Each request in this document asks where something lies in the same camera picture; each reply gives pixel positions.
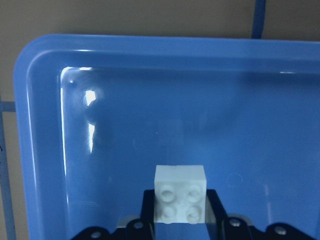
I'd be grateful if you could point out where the white block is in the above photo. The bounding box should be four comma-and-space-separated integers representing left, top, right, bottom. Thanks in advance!
154, 165, 207, 224

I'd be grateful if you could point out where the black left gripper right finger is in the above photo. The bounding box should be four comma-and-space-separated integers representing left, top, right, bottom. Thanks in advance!
205, 189, 253, 240

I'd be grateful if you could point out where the blue plastic tray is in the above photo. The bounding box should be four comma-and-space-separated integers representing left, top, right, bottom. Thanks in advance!
13, 34, 320, 240

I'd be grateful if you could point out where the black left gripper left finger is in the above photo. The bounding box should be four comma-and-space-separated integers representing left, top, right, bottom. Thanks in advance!
125, 189, 155, 240

